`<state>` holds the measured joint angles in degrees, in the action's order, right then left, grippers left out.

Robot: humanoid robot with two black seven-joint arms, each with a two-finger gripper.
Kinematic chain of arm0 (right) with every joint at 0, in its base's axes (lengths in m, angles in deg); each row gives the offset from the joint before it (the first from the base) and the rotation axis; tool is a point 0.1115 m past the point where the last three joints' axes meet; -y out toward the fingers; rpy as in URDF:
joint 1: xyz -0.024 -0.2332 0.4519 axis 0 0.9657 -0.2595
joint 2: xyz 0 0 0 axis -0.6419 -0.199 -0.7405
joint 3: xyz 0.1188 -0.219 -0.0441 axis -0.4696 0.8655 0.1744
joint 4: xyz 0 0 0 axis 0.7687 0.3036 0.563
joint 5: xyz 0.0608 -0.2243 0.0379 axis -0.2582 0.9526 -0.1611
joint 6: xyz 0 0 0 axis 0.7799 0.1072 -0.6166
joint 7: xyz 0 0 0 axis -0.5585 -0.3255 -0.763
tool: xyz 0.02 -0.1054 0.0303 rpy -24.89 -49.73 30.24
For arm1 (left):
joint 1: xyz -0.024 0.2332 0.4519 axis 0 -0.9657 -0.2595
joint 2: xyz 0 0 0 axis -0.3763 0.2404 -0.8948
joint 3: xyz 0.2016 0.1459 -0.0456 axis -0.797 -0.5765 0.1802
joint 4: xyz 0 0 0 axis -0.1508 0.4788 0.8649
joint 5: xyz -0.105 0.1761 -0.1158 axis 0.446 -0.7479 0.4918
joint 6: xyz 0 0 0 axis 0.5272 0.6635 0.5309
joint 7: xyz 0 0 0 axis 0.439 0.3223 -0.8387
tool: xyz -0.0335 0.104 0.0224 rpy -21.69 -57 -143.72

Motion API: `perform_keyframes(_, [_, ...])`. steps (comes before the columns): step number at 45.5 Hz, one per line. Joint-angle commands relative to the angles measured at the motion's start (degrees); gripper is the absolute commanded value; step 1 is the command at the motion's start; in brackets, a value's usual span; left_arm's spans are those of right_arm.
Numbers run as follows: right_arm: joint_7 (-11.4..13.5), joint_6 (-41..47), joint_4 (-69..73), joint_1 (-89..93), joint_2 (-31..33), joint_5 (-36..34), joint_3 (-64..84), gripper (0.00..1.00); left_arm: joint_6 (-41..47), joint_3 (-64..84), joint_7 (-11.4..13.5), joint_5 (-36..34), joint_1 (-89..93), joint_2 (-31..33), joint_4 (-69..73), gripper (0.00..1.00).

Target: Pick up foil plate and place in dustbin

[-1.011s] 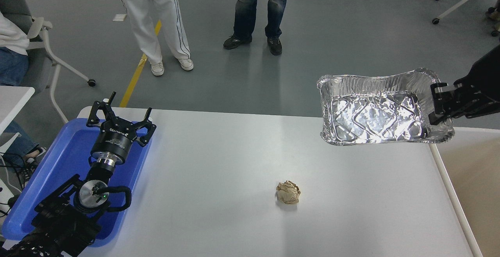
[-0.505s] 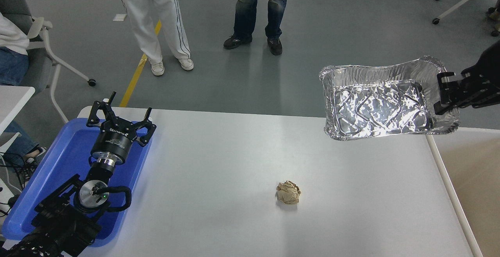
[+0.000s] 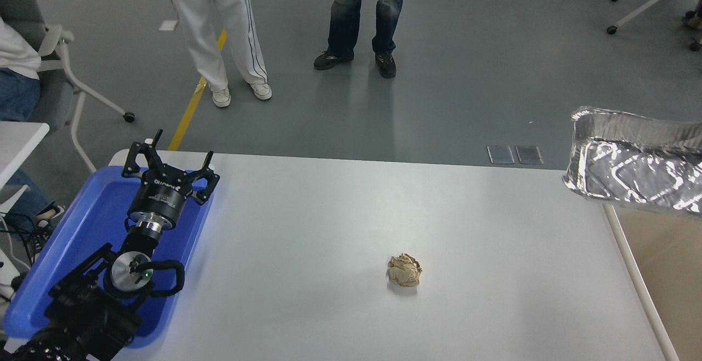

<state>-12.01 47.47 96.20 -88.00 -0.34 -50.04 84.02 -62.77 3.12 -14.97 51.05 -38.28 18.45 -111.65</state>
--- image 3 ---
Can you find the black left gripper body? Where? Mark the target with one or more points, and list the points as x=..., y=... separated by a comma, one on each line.
x=159, y=199

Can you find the silver foil tray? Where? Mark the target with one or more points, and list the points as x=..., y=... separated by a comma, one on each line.
x=630, y=163

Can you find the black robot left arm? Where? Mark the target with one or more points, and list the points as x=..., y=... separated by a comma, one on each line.
x=82, y=311

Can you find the grey floor plate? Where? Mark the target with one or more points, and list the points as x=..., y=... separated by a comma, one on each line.
x=500, y=154
x=529, y=154

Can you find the blue plastic tray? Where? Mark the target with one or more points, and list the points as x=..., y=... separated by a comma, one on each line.
x=93, y=224

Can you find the grey office chair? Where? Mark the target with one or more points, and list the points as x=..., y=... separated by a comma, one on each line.
x=52, y=92

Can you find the white side table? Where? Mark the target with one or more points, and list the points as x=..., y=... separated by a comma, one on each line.
x=16, y=141

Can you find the white paper sheet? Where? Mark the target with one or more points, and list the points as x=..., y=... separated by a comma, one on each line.
x=168, y=25

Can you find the crumpled tan paper ball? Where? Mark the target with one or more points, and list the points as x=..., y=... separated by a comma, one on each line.
x=406, y=271

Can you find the large pale bin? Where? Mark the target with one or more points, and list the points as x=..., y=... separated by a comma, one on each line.
x=669, y=284

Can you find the white wheeled chair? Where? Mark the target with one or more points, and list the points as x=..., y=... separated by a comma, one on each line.
x=647, y=4

